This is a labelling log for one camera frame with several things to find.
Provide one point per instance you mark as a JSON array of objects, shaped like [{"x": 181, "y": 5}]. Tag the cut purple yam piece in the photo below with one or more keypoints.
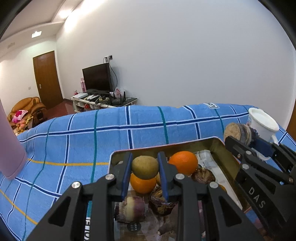
[{"x": 241, "y": 132}]

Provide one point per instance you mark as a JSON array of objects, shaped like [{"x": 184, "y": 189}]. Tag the white love sole label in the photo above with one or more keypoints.
[{"x": 211, "y": 105}]

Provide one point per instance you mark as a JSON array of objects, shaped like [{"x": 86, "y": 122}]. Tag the printed paper liner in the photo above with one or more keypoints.
[{"x": 165, "y": 227}]

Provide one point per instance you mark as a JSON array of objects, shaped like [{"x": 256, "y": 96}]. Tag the white tv stand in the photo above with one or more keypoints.
[{"x": 84, "y": 102}]

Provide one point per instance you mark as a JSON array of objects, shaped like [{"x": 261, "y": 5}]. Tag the dried brown fruit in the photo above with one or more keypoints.
[{"x": 158, "y": 204}]

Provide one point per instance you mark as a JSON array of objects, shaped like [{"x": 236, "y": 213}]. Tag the blue plaid tablecloth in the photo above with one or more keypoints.
[{"x": 78, "y": 147}]

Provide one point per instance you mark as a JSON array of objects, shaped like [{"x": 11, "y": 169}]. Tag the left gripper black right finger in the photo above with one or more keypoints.
[{"x": 203, "y": 205}]

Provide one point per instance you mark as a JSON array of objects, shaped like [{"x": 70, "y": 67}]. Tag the pink floral cushion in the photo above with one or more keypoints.
[{"x": 19, "y": 115}]

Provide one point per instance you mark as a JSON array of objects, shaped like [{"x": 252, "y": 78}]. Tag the white mug blue print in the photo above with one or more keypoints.
[{"x": 264, "y": 127}]

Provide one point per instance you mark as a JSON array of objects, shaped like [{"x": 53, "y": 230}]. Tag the small green-brown kiwi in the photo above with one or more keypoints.
[{"x": 145, "y": 167}]

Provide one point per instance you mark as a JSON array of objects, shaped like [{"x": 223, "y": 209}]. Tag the pink cylindrical container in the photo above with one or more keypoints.
[{"x": 12, "y": 154}]

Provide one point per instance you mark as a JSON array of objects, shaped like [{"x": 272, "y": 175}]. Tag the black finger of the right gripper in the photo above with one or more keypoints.
[
  {"x": 281, "y": 155},
  {"x": 247, "y": 155}
]

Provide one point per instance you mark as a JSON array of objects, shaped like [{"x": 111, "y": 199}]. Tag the brown wooden door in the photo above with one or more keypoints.
[{"x": 47, "y": 81}]

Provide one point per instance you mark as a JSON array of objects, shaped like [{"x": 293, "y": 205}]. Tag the brown water chestnut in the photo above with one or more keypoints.
[{"x": 203, "y": 175}]

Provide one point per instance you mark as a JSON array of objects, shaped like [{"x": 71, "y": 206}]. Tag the purple sweet potato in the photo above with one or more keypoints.
[{"x": 132, "y": 209}]

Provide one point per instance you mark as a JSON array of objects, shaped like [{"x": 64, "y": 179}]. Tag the large orange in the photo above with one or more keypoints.
[{"x": 186, "y": 162}]

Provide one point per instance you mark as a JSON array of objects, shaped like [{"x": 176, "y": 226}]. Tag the orange leather sofa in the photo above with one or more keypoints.
[{"x": 26, "y": 108}]

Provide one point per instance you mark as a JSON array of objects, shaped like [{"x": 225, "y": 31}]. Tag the pink metal tin box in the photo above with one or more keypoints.
[{"x": 223, "y": 158}]

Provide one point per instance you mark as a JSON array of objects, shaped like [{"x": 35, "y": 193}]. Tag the black television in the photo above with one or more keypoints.
[{"x": 98, "y": 77}]

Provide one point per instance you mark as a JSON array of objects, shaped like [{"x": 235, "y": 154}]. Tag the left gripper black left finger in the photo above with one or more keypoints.
[{"x": 66, "y": 219}]

